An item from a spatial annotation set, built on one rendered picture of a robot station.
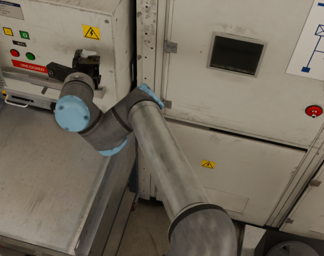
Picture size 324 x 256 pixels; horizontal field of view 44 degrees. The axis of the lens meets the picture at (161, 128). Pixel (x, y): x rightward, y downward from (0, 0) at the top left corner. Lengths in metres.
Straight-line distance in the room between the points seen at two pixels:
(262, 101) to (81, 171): 0.72
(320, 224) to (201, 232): 1.63
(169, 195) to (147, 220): 1.58
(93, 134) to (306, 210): 1.32
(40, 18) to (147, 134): 0.61
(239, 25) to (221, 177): 0.89
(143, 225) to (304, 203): 0.88
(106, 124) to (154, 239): 1.29
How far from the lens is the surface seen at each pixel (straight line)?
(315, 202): 2.07
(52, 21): 1.36
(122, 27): 1.38
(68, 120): 1.07
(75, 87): 1.11
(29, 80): 1.56
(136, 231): 2.32
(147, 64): 1.53
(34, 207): 1.49
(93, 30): 1.31
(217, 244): 0.67
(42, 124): 1.68
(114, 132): 1.11
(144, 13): 1.38
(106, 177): 1.48
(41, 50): 1.48
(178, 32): 1.37
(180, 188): 0.76
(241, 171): 1.91
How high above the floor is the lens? 2.14
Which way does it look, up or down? 53 degrees down
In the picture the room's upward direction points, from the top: 4 degrees clockwise
